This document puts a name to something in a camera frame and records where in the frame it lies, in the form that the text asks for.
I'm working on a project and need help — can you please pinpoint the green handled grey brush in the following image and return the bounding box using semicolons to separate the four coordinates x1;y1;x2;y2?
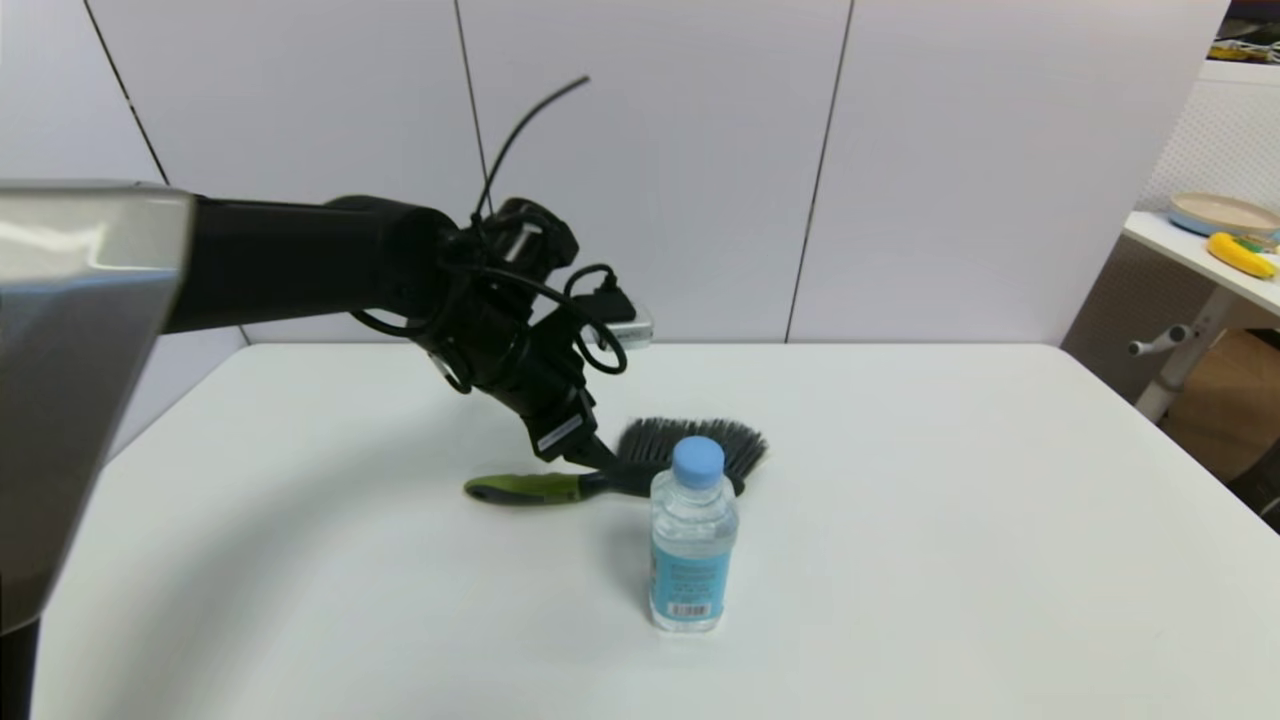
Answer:
463;417;769;506

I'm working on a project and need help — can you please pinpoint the clear water bottle blue cap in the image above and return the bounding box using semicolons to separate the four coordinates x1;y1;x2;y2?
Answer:
650;435;741;633

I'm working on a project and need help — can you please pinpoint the white side table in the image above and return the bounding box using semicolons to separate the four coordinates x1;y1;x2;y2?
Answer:
1121;211;1280;425

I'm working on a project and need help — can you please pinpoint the black chair base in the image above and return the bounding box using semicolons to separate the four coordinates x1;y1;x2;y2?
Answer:
1227;464;1280;537

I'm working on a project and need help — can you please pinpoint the beige plate blue rim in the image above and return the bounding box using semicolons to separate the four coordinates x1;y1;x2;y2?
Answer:
1166;193;1280;240

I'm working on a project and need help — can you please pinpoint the yellow banana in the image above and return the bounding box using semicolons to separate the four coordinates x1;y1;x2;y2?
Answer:
1205;232;1277;281

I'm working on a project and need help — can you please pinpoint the yellow clutter on shelf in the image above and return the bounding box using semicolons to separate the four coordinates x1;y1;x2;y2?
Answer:
1207;36;1280;69

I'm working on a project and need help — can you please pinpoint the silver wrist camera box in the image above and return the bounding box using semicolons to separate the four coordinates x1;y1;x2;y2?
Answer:
578;288;656;351

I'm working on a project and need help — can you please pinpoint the white table crank handle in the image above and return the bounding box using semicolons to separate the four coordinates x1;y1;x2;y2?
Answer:
1128;325;1192;359

